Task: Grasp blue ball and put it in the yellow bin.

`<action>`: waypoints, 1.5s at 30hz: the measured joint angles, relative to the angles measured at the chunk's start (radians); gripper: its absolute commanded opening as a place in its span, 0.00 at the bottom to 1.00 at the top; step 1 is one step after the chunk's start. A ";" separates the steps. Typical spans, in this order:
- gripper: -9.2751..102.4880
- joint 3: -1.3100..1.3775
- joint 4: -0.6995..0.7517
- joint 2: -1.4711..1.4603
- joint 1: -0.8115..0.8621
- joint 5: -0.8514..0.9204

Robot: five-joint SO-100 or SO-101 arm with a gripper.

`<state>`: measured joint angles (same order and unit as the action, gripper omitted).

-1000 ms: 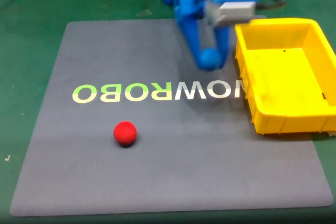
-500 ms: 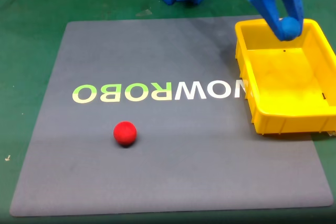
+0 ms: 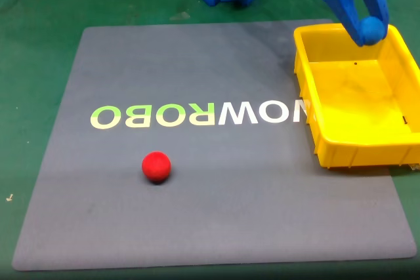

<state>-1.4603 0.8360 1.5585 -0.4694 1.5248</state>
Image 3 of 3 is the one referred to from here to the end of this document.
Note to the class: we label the small pale scrap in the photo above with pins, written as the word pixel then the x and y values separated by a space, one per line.
pixel 9 197

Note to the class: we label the blue ball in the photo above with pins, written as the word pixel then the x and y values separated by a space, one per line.
pixel 372 32

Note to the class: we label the green table cover mat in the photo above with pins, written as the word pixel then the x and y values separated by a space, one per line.
pixel 33 63

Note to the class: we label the red ball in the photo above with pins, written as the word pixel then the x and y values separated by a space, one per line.
pixel 156 167

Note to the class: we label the grey mat with NOWROBO print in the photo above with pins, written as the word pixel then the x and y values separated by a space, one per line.
pixel 197 211

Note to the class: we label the yellow plastic bin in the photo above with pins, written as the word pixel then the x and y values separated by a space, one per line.
pixel 361 96

